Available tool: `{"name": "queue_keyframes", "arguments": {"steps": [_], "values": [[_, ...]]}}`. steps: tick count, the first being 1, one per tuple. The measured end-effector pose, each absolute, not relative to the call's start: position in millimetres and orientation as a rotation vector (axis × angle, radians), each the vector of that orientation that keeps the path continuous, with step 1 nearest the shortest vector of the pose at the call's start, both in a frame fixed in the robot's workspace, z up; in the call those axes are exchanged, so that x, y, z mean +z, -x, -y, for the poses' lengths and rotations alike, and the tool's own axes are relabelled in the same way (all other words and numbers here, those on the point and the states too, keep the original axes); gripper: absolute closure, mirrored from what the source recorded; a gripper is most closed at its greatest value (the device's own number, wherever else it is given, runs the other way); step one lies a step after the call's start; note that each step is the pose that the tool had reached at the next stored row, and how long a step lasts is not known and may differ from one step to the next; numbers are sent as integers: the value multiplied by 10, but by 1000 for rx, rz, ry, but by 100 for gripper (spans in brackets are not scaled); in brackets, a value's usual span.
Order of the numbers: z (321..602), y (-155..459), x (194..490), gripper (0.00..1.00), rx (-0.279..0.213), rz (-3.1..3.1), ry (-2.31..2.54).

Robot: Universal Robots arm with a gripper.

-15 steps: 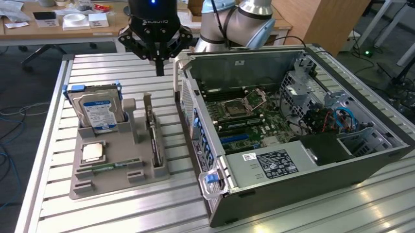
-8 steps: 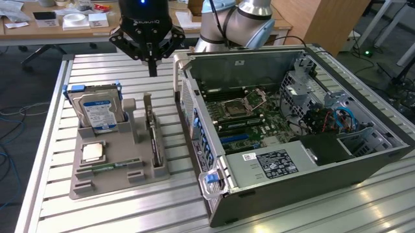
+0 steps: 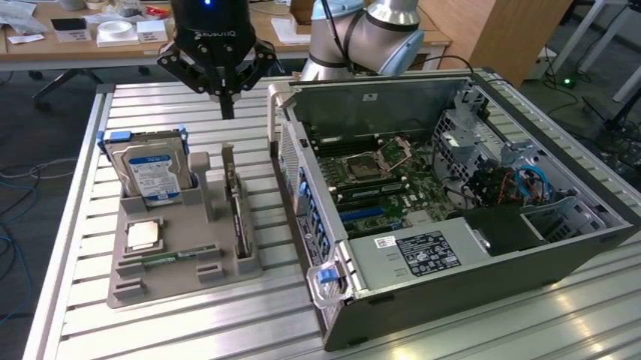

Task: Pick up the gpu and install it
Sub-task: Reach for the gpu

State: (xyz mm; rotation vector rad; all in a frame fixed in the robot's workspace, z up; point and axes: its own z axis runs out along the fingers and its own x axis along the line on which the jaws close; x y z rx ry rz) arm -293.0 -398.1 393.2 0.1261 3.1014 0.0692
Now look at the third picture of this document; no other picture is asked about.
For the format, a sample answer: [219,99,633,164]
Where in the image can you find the white desk frame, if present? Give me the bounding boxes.
[548,0,641,103]

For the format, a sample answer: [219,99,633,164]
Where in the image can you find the wooden cabinet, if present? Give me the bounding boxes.
[418,0,576,88]

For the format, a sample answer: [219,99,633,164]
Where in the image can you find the grey power supply unit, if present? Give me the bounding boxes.
[345,218,497,293]

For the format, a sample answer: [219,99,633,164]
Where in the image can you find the brown cardboard box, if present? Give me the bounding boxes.
[290,0,319,26]

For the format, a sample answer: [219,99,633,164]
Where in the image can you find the white box with black top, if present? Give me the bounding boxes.
[51,17,92,43]

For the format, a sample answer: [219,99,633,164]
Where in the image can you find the CPU socket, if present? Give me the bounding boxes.
[339,151,390,185]

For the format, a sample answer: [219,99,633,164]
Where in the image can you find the green expansion card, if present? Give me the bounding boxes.
[222,143,254,263]

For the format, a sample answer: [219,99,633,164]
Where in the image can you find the white paper stack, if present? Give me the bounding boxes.
[270,16,313,47]

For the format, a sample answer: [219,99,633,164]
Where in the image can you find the silver disk bay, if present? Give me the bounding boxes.
[518,194,610,245]

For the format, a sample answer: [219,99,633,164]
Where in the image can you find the grey plastic parts rack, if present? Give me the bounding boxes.
[106,149,265,311]

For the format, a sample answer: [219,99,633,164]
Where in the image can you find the green RAM stick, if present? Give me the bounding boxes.
[122,245,219,266]

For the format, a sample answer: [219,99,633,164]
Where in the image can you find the plain white box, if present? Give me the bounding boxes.
[135,20,170,44]

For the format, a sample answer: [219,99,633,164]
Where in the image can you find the blue SATA wire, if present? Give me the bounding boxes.
[517,163,553,206]

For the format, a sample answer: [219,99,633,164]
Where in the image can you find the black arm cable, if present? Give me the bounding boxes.
[319,0,355,73]

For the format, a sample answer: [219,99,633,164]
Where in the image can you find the black plastic air shroud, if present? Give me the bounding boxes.
[459,205,548,258]

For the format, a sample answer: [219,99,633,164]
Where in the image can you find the blue floor cable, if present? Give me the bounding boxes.
[0,179,40,323]

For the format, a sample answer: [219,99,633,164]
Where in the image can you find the RAM stick with white label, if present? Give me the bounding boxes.
[338,181,407,206]

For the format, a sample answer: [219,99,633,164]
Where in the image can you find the black office chair base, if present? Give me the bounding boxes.
[29,66,151,110]

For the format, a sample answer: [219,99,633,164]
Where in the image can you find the silver CPU chip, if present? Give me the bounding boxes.
[124,220,163,251]

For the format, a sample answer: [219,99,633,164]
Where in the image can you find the green motherboard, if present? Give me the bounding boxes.
[310,130,451,239]

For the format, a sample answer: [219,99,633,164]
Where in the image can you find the black cable behind case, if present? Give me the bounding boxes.
[414,55,508,82]

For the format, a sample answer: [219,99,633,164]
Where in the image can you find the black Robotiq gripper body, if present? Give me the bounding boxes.
[170,0,258,95]

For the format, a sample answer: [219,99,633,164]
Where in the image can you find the hard disk with blue caddy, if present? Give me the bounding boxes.
[96,127,202,207]

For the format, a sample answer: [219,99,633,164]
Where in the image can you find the white tape roll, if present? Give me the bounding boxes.
[98,20,132,38]

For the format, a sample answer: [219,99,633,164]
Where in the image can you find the clear plastic bag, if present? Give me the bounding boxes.
[0,1,50,35]

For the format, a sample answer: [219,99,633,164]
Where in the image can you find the open dark PC case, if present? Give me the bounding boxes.
[267,66,641,353]

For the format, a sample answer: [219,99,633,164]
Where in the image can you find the flat white box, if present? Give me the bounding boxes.
[95,29,142,48]

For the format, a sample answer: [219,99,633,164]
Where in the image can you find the wooden desk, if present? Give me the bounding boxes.
[174,0,454,82]
[0,0,182,72]

